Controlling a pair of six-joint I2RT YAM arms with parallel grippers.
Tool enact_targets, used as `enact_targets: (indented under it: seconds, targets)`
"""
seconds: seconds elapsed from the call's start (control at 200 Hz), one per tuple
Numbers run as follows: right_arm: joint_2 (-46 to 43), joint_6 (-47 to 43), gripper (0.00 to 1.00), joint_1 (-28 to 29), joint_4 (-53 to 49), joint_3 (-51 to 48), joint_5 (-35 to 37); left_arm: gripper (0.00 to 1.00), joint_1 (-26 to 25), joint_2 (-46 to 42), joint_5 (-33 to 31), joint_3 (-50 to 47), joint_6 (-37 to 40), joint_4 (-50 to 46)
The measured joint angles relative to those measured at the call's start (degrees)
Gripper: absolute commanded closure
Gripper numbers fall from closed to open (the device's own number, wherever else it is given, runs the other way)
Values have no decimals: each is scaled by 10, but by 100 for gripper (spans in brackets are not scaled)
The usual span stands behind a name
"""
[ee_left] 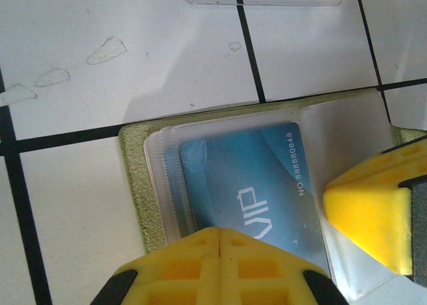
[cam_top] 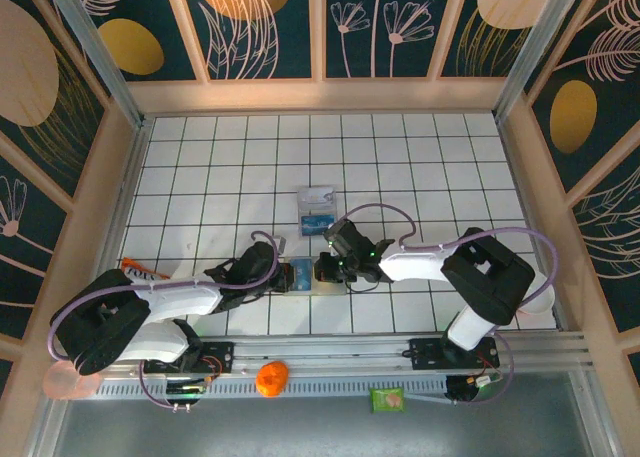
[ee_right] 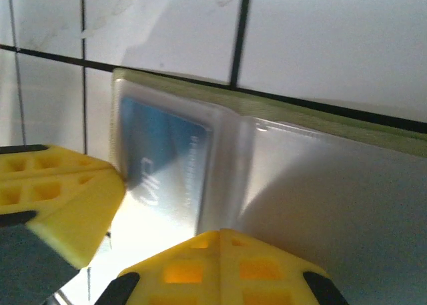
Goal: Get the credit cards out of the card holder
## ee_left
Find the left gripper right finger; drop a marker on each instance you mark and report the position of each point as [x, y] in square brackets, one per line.
[267, 278]

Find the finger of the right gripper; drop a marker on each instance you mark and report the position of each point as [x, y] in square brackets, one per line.
[370, 215]

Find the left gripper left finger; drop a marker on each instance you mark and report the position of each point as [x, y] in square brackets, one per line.
[173, 278]

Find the olive green card holder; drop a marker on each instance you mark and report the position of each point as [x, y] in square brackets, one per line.
[140, 185]

